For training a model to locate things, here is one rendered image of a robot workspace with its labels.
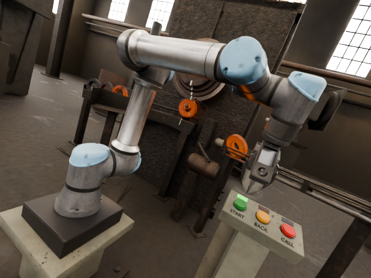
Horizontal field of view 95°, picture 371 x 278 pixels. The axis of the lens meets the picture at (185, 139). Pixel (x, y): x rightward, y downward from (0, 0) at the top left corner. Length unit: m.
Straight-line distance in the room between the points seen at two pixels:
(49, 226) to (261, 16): 1.70
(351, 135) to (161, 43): 7.72
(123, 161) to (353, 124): 7.70
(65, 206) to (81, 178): 0.11
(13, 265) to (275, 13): 2.02
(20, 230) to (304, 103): 0.87
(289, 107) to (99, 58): 11.63
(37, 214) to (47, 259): 0.14
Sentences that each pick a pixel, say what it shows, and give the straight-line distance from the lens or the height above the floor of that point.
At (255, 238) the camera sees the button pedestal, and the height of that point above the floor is 0.55.
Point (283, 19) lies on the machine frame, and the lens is 1.64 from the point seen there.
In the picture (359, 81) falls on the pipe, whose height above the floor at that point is 3.17.
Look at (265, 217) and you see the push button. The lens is 0.64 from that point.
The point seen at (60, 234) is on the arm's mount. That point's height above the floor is 0.37.
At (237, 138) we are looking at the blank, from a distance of 1.09.
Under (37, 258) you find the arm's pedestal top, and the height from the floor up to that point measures 0.30.
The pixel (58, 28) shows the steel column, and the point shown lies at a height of 1.60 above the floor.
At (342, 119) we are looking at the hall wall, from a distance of 7.87.
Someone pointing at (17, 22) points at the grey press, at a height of 1.05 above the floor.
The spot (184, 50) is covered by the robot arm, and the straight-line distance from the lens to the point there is 0.42.
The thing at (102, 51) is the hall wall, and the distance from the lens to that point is 11.76.
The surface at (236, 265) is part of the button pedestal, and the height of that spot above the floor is 0.43.
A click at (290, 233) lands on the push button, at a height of 0.61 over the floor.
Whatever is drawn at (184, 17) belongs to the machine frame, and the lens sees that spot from 1.83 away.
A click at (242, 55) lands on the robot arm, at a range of 0.34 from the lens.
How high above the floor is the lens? 0.85
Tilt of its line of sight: 12 degrees down
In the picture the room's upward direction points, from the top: 21 degrees clockwise
